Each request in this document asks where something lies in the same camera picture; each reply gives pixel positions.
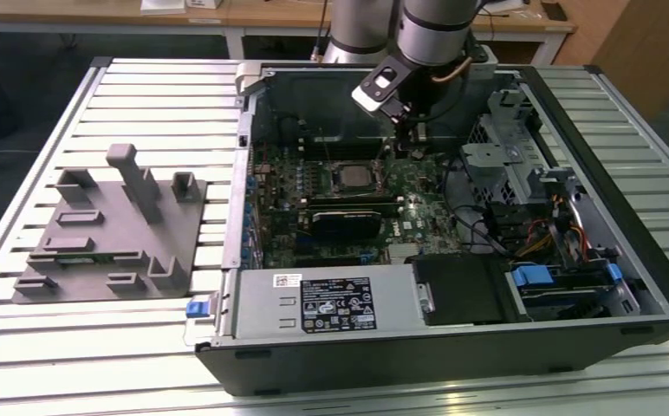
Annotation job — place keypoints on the silver CPU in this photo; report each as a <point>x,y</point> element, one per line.
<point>352,176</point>

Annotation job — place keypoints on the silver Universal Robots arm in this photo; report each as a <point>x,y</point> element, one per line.
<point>432,30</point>

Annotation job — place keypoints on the CPU socket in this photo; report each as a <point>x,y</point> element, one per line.
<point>332,184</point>

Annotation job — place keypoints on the metal drive cage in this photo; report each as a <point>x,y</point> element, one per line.
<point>490,164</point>

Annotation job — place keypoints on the black RAM slot bank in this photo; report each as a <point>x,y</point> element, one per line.
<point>351,203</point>
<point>345,149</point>

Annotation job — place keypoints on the black phone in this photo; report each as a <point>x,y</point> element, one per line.
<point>555,11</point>

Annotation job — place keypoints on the green motherboard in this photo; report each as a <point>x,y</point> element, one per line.
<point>427,225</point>

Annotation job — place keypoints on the black graphics card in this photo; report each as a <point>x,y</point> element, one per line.
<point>343,225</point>

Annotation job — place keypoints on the silver chipset heatsink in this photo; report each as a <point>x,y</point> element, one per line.
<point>403,251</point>

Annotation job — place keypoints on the wooden cabinet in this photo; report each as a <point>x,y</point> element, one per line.
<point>646,43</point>

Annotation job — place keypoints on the small white box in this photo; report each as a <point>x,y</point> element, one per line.
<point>204,3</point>

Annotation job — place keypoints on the blue disk carrier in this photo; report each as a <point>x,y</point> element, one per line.
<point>527,277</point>

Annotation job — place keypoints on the black plastic shroud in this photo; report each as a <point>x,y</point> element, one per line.
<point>462,290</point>

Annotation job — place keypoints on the white paper sheet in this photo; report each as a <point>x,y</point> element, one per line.
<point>163,4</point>

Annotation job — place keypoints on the hard disk drive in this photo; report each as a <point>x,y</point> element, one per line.
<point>566,299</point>

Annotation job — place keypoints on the grey power supply unit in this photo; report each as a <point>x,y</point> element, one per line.
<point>264,312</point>

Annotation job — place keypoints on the grey parts rack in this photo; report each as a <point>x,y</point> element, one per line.
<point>137,260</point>

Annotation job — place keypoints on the black PC case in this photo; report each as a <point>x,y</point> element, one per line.
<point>368,368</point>

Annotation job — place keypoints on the blue case latch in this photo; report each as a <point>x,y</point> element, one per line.
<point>195,308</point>

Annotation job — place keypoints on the green RAM stick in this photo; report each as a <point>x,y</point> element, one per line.
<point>100,259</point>

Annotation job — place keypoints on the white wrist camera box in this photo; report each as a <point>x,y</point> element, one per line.
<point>378,86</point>

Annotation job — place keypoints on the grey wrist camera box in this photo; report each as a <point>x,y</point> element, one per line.
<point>484,60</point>

